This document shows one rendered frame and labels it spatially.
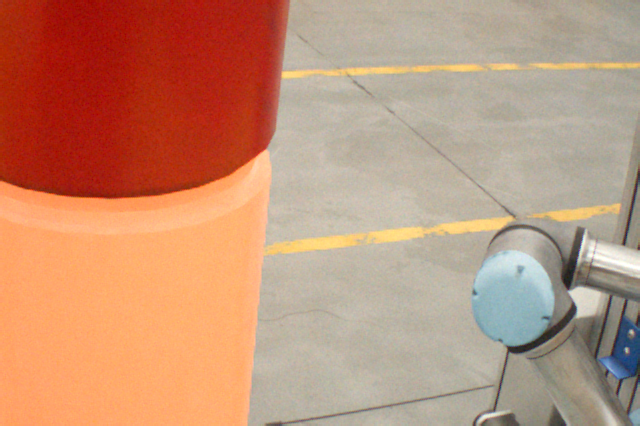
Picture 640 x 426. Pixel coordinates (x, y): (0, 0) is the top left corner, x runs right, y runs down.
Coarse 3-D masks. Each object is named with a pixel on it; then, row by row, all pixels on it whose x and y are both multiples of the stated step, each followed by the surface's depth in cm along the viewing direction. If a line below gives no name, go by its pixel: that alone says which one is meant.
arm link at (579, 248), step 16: (512, 224) 181; (528, 224) 180; (544, 224) 181; (560, 224) 183; (560, 240) 181; (576, 240) 182; (592, 240) 183; (576, 256) 181; (592, 256) 181; (608, 256) 181; (624, 256) 181; (576, 272) 181; (592, 272) 181; (608, 272) 181; (624, 272) 180; (592, 288) 183; (608, 288) 182; (624, 288) 181
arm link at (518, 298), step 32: (512, 256) 171; (544, 256) 173; (480, 288) 170; (512, 288) 169; (544, 288) 168; (480, 320) 172; (512, 320) 170; (544, 320) 169; (512, 352) 175; (544, 352) 173; (576, 352) 174; (544, 384) 177; (576, 384) 174; (608, 384) 177; (576, 416) 176; (608, 416) 176
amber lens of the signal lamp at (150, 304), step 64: (0, 192) 16; (192, 192) 17; (256, 192) 17; (0, 256) 16; (64, 256) 16; (128, 256) 16; (192, 256) 17; (256, 256) 18; (0, 320) 17; (64, 320) 16; (128, 320) 17; (192, 320) 17; (256, 320) 19; (0, 384) 17; (64, 384) 17; (128, 384) 17; (192, 384) 18
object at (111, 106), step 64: (0, 0) 15; (64, 0) 14; (128, 0) 15; (192, 0) 15; (256, 0) 16; (0, 64) 15; (64, 64) 15; (128, 64) 15; (192, 64) 15; (256, 64) 16; (0, 128) 15; (64, 128) 15; (128, 128) 15; (192, 128) 16; (256, 128) 17; (64, 192) 16; (128, 192) 16
